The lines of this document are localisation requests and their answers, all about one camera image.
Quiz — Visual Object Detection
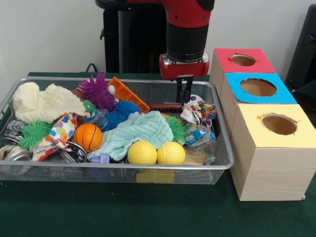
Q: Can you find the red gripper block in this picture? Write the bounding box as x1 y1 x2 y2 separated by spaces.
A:
158 52 210 104

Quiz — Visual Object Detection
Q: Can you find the colourful polka dot cloth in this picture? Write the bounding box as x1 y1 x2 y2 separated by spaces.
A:
31 113 77 161
180 101 218 129

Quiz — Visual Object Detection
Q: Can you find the purple spiky toy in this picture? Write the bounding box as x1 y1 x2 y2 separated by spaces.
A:
78 72 117 111

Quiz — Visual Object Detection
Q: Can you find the cream knitted cloth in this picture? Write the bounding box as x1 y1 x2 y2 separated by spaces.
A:
11 81 87 124

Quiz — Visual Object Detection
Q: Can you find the wooden box with three holes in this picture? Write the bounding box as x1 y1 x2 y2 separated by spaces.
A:
209 47 316 202

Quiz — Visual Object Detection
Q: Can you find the shallow mesh bin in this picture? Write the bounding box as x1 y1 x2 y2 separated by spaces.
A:
0 77 235 185

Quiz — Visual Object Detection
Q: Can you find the small soccer ball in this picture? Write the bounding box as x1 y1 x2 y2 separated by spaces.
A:
189 94 204 104

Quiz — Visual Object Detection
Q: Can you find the mint green cloth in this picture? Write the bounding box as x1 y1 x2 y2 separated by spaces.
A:
87 111 175 160

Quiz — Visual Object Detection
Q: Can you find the orange toy brick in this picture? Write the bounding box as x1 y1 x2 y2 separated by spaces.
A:
108 76 151 114

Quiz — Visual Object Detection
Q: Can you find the yellow tennis ball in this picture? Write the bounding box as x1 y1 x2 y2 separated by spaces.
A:
157 141 186 165

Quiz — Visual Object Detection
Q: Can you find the smooth yellow ball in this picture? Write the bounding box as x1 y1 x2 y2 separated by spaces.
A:
127 140 158 165

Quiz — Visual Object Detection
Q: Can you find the orange toy basketball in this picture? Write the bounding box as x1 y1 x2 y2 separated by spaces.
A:
73 123 103 153

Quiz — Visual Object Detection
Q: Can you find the dark green cloth side table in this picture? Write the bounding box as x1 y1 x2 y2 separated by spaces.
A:
295 80 316 107

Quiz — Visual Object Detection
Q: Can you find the dark green tablecloth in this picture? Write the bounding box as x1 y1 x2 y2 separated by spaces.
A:
0 71 316 237

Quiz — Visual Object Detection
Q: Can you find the black upright panel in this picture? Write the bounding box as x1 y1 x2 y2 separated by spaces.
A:
285 3 316 87

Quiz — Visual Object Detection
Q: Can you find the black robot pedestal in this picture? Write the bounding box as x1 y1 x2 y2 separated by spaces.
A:
95 0 178 74

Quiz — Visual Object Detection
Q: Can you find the black cable loop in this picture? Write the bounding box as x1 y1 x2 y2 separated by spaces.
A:
85 63 99 74

